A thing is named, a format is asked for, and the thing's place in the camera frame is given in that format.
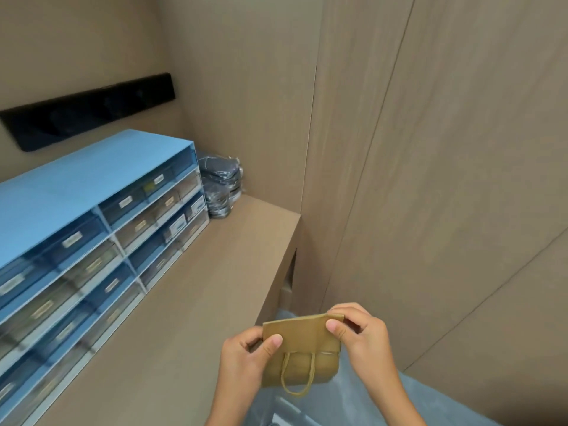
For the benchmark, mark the person's right hand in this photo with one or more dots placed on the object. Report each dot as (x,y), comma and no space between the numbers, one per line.
(368,350)

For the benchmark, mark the person's left hand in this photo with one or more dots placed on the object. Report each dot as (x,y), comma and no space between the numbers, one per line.
(237,372)

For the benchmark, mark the person's left thumb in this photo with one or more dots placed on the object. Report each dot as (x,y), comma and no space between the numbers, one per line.
(269,347)

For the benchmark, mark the person's right thumb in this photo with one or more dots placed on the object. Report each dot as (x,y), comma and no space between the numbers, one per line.
(337,330)

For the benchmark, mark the small brown paper bag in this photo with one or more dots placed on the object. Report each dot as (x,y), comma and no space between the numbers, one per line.
(306,346)

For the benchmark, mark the person's left forearm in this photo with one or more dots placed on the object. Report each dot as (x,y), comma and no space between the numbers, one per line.
(230,412)

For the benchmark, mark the person's right forearm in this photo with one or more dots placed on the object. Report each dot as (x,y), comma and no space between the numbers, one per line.
(392,405)

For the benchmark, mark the stack of dark wrapped packets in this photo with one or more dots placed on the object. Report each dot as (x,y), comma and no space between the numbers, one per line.
(219,186)

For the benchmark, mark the rows of clear labelled drawers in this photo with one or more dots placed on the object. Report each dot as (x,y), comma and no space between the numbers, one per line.
(102,257)

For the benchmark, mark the blue drawer cabinet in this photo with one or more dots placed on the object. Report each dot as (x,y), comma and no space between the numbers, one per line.
(66,186)

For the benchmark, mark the black wall socket panel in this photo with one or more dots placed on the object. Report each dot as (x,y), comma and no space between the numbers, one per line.
(84,111)

